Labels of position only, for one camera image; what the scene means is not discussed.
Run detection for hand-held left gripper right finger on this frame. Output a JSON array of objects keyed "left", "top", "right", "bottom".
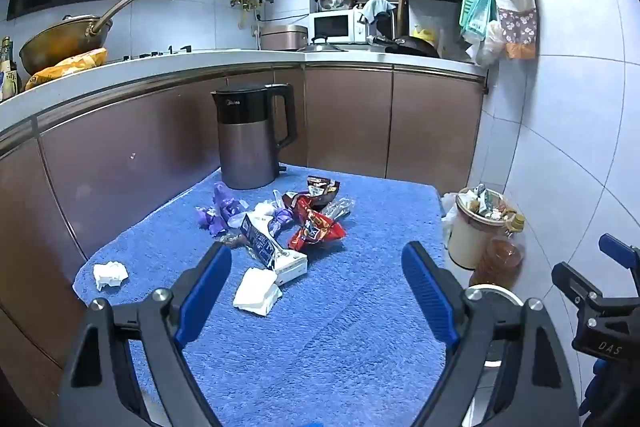
[{"left": 401, "top": 241, "right": 581, "bottom": 427}]

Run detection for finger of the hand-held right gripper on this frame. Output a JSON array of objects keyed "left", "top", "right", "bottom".
[
  {"left": 551, "top": 261, "right": 607, "bottom": 333},
  {"left": 598, "top": 233, "right": 640, "bottom": 273}
]

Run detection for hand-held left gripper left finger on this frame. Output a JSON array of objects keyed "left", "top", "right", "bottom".
[{"left": 57, "top": 241, "right": 233, "bottom": 427}]

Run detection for white paper napkin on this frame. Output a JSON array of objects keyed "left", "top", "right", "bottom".
[{"left": 233, "top": 268, "right": 283, "bottom": 318}]

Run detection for white round trash bin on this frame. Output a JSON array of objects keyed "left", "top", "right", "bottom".
[{"left": 462, "top": 284, "right": 523, "bottom": 370}]

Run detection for dark and white carton box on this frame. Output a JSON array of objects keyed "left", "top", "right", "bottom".
[{"left": 240, "top": 213, "right": 308, "bottom": 285}]

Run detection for white tissue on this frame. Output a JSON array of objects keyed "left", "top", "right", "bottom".
[{"left": 93, "top": 261, "right": 129, "bottom": 292}]

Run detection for clear plastic wrapper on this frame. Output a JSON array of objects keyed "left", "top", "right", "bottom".
[{"left": 320, "top": 197, "right": 353, "bottom": 227}]

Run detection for red snack packet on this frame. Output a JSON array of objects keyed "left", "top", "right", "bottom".
[
  {"left": 282, "top": 191, "right": 313, "bottom": 228},
  {"left": 287, "top": 209, "right": 347, "bottom": 253}
]

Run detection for brown snack packet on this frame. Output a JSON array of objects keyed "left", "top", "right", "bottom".
[{"left": 306, "top": 176, "right": 341, "bottom": 208}]

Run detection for cream bin full of waste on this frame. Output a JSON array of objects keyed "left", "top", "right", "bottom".
[{"left": 442, "top": 184, "right": 518, "bottom": 270}]

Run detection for purple candy wrapper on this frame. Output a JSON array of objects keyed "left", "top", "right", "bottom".
[
  {"left": 270, "top": 206, "right": 296, "bottom": 238},
  {"left": 212, "top": 182, "right": 248, "bottom": 220},
  {"left": 195, "top": 206, "right": 231, "bottom": 238}
]

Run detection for cooking oil bottle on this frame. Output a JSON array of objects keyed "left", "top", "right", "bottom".
[{"left": 469, "top": 213, "right": 527, "bottom": 290}]

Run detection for blue towel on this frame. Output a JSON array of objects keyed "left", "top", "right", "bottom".
[{"left": 74, "top": 164, "right": 453, "bottom": 427}]

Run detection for dark steel electric kettle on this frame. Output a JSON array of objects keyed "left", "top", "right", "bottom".
[{"left": 210, "top": 83, "right": 298, "bottom": 190}]

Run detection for brown base cabinet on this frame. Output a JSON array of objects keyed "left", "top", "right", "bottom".
[{"left": 0, "top": 62, "right": 488, "bottom": 427}]

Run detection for black frying pan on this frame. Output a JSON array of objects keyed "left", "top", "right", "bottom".
[{"left": 385, "top": 34, "right": 441, "bottom": 58}]

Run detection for white plastic bag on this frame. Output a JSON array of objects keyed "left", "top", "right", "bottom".
[{"left": 467, "top": 21, "right": 506, "bottom": 68}]

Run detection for gas stove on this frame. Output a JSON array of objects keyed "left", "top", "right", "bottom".
[{"left": 122, "top": 46, "right": 193, "bottom": 60}]

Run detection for glass pot lid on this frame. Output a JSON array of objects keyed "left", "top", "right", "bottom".
[{"left": 297, "top": 36, "right": 348, "bottom": 54}]

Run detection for brown rice cooker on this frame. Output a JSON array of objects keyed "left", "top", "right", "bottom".
[{"left": 260, "top": 24, "right": 308, "bottom": 52}]

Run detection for white microwave oven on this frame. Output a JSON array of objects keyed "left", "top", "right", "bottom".
[{"left": 307, "top": 9, "right": 371, "bottom": 44}]

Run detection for green grater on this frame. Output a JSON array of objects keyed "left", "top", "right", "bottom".
[{"left": 459, "top": 0, "right": 493, "bottom": 44}]

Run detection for light blue cloth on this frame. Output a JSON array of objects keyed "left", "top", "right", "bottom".
[{"left": 360, "top": 0, "right": 397, "bottom": 24}]

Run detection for brass gas pipes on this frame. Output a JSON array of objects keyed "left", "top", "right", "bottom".
[{"left": 230, "top": 0, "right": 266, "bottom": 28}]

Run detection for glass bottle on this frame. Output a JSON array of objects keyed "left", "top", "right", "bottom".
[{"left": 0, "top": 36, "right": 20, "bottom": 102}]

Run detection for brass wok with handle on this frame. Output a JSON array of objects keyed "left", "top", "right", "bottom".
[{"left": 19, "top": 0, "right": 162, "bottom": 75}]

